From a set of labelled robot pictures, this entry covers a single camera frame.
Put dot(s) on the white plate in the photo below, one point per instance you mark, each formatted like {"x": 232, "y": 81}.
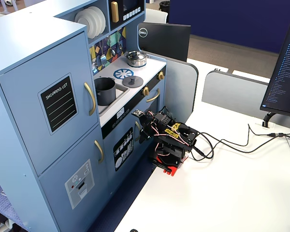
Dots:
{"x": 103, "y": 20}
{"x": 97, "y": 21}
{"x": 83, "y": 20}

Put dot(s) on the gold stove knob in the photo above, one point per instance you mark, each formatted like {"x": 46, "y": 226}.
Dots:
{"x": 161, "y": 75}
{"x": 145, "y": 91}

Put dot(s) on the white chair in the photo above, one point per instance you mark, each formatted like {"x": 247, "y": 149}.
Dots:
{"x": 155, "y": 16}

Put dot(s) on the gray plastic pot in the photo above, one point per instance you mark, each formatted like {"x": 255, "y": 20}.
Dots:
{"x": 105, "y": 93}

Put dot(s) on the gray round lid with knob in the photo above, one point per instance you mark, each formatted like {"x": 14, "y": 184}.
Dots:
{"x": 133, "y": 81}

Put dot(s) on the steel pot with lid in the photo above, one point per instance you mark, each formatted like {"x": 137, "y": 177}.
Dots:
{"x": 135, "y": 59}

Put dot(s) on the red robot base clamp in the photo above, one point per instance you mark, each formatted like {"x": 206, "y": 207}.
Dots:
{"x": 171, "y": 170}

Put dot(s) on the black trash bin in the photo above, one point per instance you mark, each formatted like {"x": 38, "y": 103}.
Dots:
{"x": 164, "y": 8}

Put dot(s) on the black Dell monitor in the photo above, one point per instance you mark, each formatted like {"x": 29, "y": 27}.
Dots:
{"x": 166, "y": 41}

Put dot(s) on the gray desk divider panel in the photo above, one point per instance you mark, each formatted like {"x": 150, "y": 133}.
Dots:
{"x": 181, "y": 87}
{"x": 232, "y": 89}

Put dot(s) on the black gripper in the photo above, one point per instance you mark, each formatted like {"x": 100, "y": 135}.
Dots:
{"x": 144, "y": 134}

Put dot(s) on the steel hanging ladle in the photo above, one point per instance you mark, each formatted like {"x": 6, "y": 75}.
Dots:
{"x": 112, "y": 52}

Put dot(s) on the gray sink basin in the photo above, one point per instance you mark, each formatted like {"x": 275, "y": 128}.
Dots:
{"x": 122, "y": 91}

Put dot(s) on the black shopping list board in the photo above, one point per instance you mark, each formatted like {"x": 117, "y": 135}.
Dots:
{"x": 58, "y": 104}

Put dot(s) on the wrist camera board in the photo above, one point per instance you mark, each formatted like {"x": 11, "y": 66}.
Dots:
{"x": 138, "y": 113}

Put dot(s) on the steel slotted turner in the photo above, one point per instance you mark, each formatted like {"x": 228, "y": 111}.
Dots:
{"x": 103, "y": 59}

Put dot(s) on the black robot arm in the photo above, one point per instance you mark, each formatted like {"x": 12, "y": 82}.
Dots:
{"x": 174, "y": 135}

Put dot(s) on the blue wooden toy kitchen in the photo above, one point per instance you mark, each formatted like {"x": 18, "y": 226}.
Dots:
{"x": 26, "y": 60}

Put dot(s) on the black monitor with lit screen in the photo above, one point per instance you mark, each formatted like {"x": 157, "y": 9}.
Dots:
{"x": 284, "y": 72}

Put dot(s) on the steel perforated skimmer spoon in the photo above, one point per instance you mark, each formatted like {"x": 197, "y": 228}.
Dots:
{"x": 94, "y": 68}

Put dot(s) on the gray ice dispenser sticker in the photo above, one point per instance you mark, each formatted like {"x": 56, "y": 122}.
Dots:
{"x": 79, "y": 183}

